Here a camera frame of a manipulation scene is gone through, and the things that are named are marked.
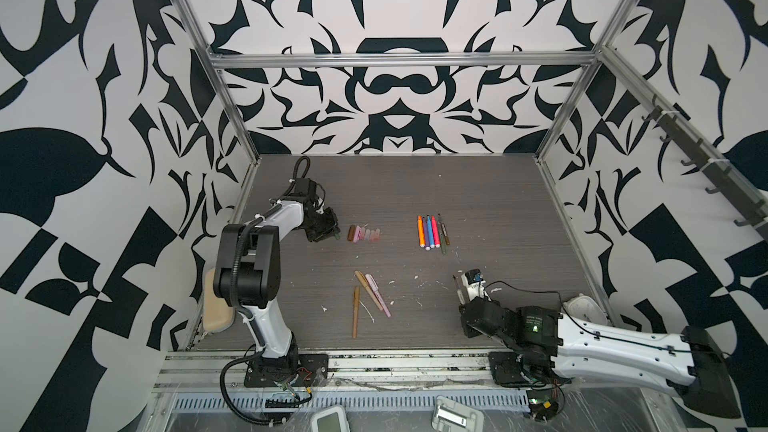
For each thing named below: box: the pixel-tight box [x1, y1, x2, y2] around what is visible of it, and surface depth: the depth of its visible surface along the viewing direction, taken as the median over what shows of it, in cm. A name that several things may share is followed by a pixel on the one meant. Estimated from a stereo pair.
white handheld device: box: [311, 406, 351, 432], surface depth 66 cm
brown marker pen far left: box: [353, 286, 360, 339], surface depth 85 cm
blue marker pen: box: [426, 214, 435, 249], surface depth 99 cm
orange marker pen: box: [417, 215, 425, 248], surface depth 101 cm
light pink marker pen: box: [365, 274, 392, 318], surface depth 87 cm
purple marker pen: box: [422, 216, 431, 251], surface depth 99 cm
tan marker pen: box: [354, 270, 383, 311], surface depth 90 cm
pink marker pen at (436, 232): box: [431, 215, 441, 248], surface depth 99 cm
